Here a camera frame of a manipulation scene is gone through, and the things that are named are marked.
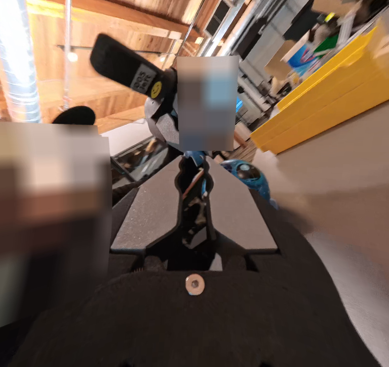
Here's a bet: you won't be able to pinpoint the yellow plastic bin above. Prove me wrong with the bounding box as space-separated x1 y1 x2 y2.
250 27 389 155

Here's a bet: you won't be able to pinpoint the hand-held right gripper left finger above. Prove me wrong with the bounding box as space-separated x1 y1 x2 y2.
111 157 183 250

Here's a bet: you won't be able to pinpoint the silver flexible duct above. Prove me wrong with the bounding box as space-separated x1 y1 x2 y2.
0 0 42 124

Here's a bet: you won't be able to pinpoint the blue puzzle ball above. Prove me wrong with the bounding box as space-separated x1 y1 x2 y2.
220 159 271 203

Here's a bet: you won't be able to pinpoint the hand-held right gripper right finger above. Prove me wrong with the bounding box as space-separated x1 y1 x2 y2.
203 157 278 250

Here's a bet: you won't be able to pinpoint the black framed screen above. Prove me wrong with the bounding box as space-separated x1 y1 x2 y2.
110 136 171 183

